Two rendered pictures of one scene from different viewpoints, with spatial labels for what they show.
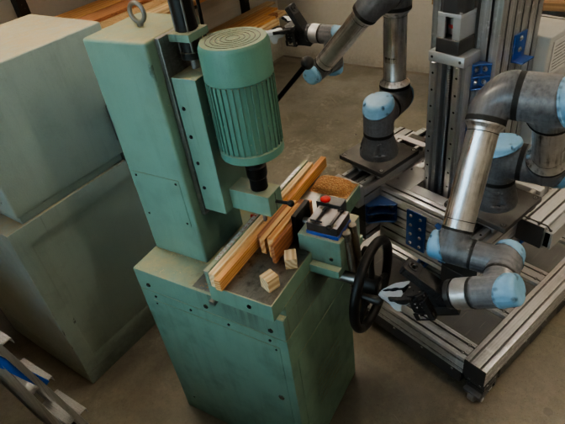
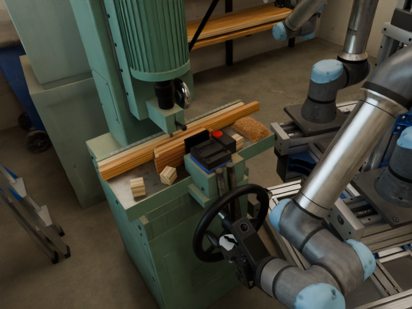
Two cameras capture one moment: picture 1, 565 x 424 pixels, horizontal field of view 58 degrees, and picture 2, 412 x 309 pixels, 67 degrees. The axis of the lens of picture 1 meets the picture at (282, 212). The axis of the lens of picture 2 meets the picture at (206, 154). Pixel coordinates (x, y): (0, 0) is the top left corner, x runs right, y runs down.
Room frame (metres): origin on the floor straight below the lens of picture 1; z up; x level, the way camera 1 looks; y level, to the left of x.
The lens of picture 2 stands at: (0.45, -0.40, 1.57)
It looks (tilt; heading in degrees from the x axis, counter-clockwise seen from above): 39 degrees down; 23
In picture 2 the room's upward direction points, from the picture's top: 4 degrees counter-clockwise
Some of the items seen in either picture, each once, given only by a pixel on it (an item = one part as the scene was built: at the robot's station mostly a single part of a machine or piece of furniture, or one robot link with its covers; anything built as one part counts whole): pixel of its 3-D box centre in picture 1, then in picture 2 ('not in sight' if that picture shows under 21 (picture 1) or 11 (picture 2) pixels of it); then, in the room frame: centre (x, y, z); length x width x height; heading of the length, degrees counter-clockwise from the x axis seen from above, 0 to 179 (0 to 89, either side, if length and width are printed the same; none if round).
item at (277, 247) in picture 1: (293, 230); (187, 152); (1.18, -0.02, 0.93); 0.24 x 0.01 x 0.06; 145
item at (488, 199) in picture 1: (494, 187); (404, 179); (1.31, -0.70, 0.87); 0.15 x 0.15 x 0.10
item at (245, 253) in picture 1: (277, 214); (189, 136); (1.28, 0.02, 0.92); 0.67 x 0.02 x 0.04; 145
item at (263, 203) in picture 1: (256, 198); (165, 115); (1.23, 0.07, 1.03); 0.14 x 0.07 x 0.09; 55
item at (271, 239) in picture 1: (287, 230); (182, 150); (1.18, 0.00, 0.94); 0.18 x 0.02 x 0.07; 145
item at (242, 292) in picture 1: (305, 240); (200, 165); (1.19, -0.06, 0.87); 0.61 x 0.30 x 0.06; 145
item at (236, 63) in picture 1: (243, 98); (152, 15); (1.22, 0.05, 1.35); 0.18 x 0.18 x 0.31
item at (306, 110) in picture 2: (378, 140); (320, 104); (1.72, -0.41, 0.87); 0.15 x 0.15 x 0.10
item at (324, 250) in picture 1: (330, 235); (214, 167); (1.14, -0.13, 0.92); 0.15 x 0.13 x 0.09; 145
